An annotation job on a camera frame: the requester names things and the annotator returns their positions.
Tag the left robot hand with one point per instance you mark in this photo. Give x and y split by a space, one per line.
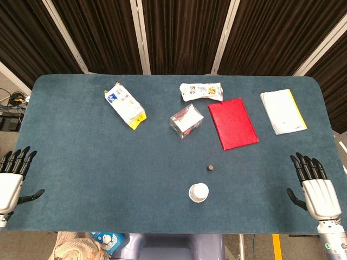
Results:
9 187

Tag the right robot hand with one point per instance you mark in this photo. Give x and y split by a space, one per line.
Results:
320 197

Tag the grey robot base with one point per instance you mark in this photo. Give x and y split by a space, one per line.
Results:
173 246

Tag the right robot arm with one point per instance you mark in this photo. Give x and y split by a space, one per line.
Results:
333 238

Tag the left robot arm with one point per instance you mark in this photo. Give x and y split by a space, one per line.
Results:
2 220

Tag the white paper cup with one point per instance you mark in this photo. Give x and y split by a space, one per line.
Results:
198 192

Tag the yellow floor tape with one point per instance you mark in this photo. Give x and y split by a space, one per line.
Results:
277 246

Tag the beige knitted cloth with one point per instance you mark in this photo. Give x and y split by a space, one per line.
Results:
77 246

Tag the white booklet with yellow edge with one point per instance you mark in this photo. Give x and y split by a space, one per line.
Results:
283 111

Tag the blue and white package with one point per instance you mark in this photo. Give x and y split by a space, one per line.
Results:
108 239

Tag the small black round cap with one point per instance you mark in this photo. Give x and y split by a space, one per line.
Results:
210 168

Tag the red book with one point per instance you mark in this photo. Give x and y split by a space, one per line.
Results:
233 123

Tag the white and yellow snack bag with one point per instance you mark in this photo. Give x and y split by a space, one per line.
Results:
124 106

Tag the blue table mat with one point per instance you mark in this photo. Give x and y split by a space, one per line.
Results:
173 189

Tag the clear plastic box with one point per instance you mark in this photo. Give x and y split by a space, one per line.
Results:
187 120

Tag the crumpled white snack wrapper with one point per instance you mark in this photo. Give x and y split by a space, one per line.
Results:
202 91

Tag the dark brown curtain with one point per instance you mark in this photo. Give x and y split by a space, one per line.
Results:
187 32

